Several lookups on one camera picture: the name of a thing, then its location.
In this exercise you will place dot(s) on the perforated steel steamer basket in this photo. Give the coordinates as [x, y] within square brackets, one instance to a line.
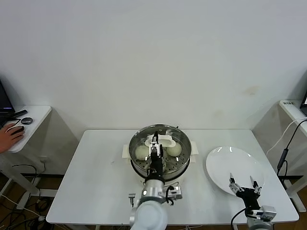
[178, 169]

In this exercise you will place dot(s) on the black computer mouse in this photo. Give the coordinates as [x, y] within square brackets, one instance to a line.
[18, 129]

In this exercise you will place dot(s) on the black bar device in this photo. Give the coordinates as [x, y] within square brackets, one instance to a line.
[20, 112]

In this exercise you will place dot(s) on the white side table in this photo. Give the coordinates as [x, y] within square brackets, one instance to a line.
[36, 115]

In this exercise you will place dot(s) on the white round plate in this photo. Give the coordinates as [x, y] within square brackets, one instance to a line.
[235, 165]

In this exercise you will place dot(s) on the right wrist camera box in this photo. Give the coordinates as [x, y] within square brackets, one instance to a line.
[267, 210]

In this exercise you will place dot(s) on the white desk with label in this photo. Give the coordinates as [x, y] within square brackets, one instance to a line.
[291, 110]

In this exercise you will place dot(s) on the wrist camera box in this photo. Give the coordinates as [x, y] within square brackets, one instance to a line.
[174, 191]
[267, 210]

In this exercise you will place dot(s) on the black monitor screen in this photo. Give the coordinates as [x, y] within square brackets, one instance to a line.
[4, 95]

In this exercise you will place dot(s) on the white wall socket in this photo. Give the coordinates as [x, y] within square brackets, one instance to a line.
[43, 158]

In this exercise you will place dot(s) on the cream electric cooker base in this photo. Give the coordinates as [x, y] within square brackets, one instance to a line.
[138, 176]

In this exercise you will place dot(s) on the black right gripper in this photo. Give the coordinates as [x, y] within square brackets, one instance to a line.
[249, 196]

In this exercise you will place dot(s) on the dark monitor edge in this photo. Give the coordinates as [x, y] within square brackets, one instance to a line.
[304, 99]

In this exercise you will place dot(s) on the bare person hand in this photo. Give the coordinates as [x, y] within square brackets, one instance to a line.
[10, 136]

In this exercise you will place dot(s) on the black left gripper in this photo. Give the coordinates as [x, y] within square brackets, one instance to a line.
[157, 166]

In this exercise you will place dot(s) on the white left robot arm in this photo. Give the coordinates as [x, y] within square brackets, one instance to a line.
[151, 215]

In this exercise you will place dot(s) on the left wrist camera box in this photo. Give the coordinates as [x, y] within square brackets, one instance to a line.
[174, 191]

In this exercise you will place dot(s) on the white floor power strip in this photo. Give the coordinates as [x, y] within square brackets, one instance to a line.
[42, 218]

